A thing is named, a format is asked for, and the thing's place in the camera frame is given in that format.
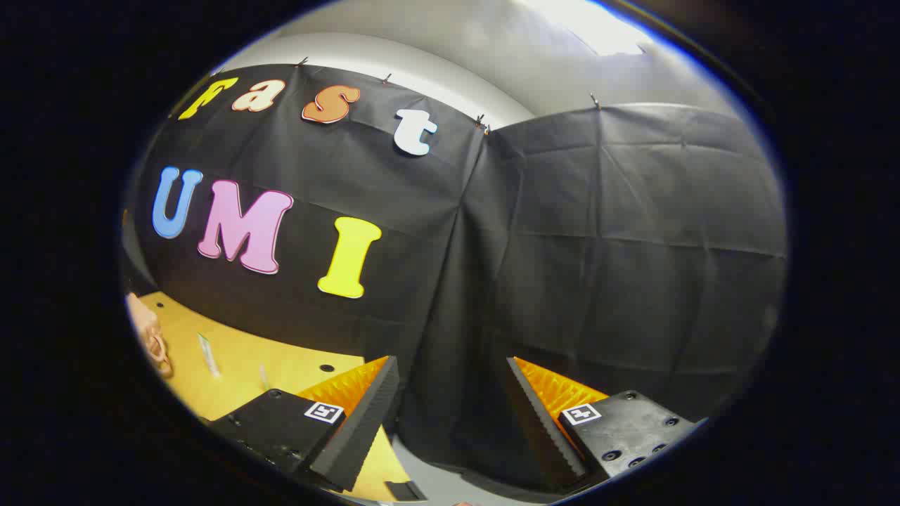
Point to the green white cosmetic tube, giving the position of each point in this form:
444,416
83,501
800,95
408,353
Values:
209,355

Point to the black backdrop cloth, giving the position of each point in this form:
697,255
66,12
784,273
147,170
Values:
562,246

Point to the slim cosmetic tube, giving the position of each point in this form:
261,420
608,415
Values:
264,377

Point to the small pink suitcase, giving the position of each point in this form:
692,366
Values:
146,330

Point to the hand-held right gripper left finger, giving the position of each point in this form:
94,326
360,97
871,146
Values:
355,436

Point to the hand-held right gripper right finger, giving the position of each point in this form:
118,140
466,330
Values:
541,429

